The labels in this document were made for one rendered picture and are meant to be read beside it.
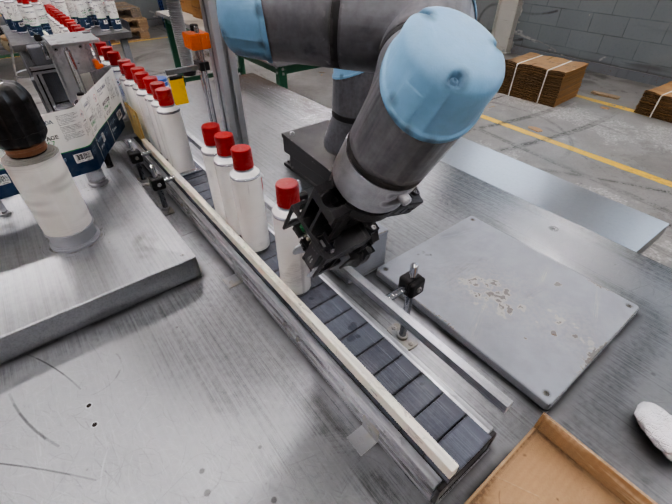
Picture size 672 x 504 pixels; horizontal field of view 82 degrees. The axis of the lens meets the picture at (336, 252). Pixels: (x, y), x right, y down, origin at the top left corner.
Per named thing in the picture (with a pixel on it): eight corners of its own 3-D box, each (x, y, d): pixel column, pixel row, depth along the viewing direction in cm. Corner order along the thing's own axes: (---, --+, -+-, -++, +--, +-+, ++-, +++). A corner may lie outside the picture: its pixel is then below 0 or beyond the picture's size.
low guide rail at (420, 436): (144, 145, 108) (141, 138, 106) (148, 144, 108) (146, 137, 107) (450, 479, 42) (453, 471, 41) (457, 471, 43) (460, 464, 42)
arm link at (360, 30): (358, -60, 34) (331, 10, 28) (490, -50, 32) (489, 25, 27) (355, 30, 40) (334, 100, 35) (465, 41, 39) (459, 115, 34)
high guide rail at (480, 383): (165, 120, 108) (163, 115, 107) (169, 119, 108) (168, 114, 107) (503, 415, 42) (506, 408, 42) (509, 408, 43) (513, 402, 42)
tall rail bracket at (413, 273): (370, 348, 63) (377, 275, 53) (402, 327, 67) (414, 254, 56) (384, 362, 61) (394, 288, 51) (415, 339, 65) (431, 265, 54)
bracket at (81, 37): (43, 38, 102) (41, 34, 101) (89, 33, 107) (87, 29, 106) (51, 48, 93) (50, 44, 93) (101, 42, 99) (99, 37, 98)
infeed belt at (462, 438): (101, 107, 146) (97, 96, 143) (124, 103, 150) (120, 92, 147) (441, 495, 46) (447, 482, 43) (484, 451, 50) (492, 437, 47)
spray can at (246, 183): (238, 244, 76) (218, 146, 63) (262, 234, 79) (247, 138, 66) (251, 257, 73) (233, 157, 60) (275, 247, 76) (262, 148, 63)
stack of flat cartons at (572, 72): (495, 91, 420) (503, 59, 399) (520, 82, 447) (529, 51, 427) (553, 107, 383) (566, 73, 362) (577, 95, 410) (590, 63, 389)
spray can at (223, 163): (224, 228, 80) (202, 133, 67) (247, 219, 83) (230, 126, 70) (236, 240, 77) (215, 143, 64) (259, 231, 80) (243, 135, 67)
